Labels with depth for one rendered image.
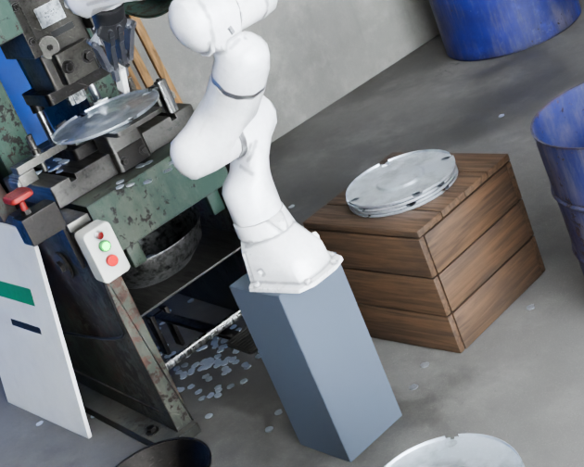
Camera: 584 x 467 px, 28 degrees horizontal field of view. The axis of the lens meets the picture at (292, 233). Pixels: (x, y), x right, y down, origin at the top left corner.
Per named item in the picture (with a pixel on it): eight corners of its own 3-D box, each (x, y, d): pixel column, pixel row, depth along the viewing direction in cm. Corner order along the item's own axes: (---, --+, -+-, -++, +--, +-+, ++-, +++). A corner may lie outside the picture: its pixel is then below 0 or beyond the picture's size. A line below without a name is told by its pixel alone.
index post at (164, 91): (180, 108, 302) (165, 75, 299) (171, 114, 301) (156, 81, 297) (174, 108, 305) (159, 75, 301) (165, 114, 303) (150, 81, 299)
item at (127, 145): (184, 154, 286) (161, 105, 281) (138, 182, 280) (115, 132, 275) (134, 147, 306) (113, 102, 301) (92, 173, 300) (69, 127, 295)
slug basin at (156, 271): (236, 243, 314) (222, 211, 310) (137, 311, 299) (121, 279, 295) (173, 229, 341) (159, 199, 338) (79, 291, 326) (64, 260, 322)
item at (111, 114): (35, 142, 297) (33, 139, 296) (125, 90, 310) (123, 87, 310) (84, 148, 274) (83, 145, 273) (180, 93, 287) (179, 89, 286)
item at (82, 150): (140, 124, 303) (135, 114, 302) (78, 161, 294) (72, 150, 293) (111, 121, 316) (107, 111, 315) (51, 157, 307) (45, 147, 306)
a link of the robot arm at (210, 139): (278, 82, 227) (208, 127, 218) (256, 155, 248) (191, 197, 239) (240, 45, 230) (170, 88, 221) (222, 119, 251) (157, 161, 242)
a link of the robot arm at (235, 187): (316, 185, 251) (274, 82, 242) (254, 229, 242) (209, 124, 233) (285, 182, 260) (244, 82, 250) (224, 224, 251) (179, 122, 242)
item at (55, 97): (120, 80, 298) (110, 60, 296) (56, 116, 289) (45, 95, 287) (91, 79, 311) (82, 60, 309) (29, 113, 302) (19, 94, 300)
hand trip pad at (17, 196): (47, 216, 271) (32, 187, 268) (26, 229, 268) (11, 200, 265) (35, 212, 276) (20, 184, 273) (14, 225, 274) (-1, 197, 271)
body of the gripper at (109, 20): (100, 17, 255) (107, 53, 261) (131, 1, 259) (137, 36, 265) (81, 6, 259) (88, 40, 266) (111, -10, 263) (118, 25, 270)
